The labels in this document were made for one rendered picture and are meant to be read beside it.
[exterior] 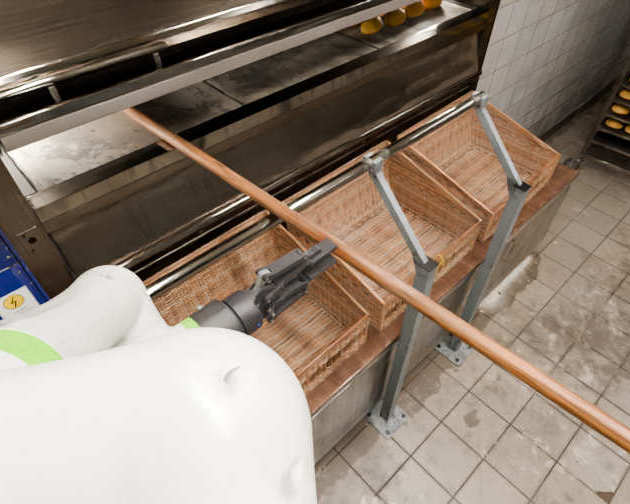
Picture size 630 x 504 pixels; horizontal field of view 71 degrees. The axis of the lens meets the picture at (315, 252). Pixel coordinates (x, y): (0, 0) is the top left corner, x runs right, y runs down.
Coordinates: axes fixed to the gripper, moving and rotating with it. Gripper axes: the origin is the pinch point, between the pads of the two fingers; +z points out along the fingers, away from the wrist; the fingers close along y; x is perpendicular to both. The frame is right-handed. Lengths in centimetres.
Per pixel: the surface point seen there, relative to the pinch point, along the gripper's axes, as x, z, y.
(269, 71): -71, 47, 2
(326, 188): -16.6, 18.3, 2.8
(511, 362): 36.3, 6.1, -0.2
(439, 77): -51, 118, 20
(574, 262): 21, 177, 120
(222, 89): -71, 28, 2
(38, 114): -40, -27, -24
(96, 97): -40.0, -16.7, -23.4
